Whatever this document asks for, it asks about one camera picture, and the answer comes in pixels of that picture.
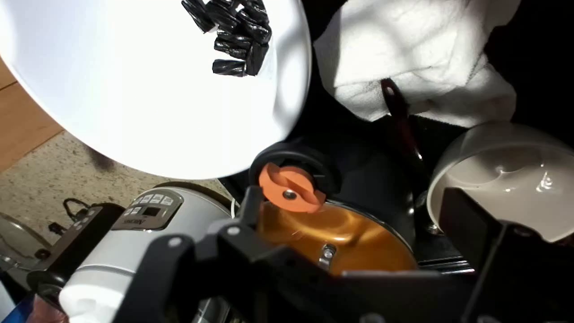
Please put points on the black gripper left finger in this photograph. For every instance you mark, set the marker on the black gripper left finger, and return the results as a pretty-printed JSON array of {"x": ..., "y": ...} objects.
[{"x": 263, "y": 282}]

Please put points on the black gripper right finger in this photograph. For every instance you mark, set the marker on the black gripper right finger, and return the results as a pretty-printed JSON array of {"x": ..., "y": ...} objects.
[{"x": 519, "y": 277}]

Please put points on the large white bowl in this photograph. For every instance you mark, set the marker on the large white bowl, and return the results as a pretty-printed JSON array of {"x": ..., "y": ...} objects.
[{"x": 134, "y": 81}]

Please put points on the small white bowl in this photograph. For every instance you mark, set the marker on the small white bowl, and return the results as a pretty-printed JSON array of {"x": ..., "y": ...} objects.
[{"x": 516, "y": 173}]

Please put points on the black items in bowl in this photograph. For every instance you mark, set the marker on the black items in bowl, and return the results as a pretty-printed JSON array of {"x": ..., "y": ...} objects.
[{"x": 243, "y": 33}]

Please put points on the white rice cooker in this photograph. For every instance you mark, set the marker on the white rice cooker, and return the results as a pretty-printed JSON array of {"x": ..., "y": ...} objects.
[{"x": 99, "y": 284}]

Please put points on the white cloth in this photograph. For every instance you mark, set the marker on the white cloth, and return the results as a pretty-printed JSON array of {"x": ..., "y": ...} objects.
[{"x": 435, "y": 51}]

